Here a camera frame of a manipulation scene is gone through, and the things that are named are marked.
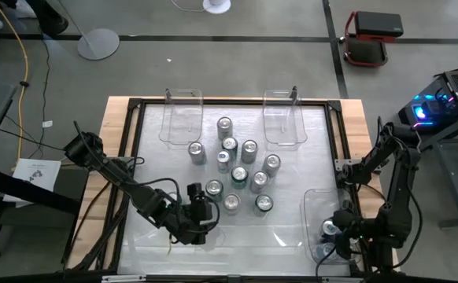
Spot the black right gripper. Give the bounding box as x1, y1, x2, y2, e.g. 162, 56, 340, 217
333, 199, 371, 260

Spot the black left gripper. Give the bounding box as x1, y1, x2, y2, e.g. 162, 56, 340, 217
169, 182, 218, 247

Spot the grey metal stand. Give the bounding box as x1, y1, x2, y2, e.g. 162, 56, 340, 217
409, 113, 458, 229

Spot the white paper sheet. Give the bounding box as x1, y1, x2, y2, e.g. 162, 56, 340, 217
2, 157, 62, 204

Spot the black side desk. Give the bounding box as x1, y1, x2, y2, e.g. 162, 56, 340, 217
0, 84, 81, 260

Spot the grey round stand base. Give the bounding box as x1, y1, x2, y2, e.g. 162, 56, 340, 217
57, 0, 120, 61

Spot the red black rolling stool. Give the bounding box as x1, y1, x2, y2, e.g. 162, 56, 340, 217
342, 10, 405, 68

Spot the white round stand base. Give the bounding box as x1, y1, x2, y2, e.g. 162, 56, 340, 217
202, 0, 232, 15

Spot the person's leg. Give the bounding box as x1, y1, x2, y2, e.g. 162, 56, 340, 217
26, 0, 70, 35

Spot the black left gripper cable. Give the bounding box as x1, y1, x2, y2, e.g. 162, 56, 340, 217
207, 195, 221, 233

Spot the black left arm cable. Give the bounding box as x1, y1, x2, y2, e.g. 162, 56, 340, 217
132, 156, 183, 205

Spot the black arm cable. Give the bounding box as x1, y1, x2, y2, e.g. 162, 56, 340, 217
404, 180, 425, 272
132, 156, 183, 205

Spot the silver aluminium rail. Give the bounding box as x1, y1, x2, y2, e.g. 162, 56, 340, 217
101, 274, 368, 283

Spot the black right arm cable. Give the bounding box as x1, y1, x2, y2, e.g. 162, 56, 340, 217
404, 180, 425, 272

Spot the black cable bundle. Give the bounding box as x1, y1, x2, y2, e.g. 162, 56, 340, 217
61, 178, 134, 274

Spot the black metal table frame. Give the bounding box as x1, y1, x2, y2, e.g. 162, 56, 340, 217
110, 97, 371, 276

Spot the yellow cable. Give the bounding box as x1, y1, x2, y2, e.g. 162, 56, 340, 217
0, 0, 30, 162

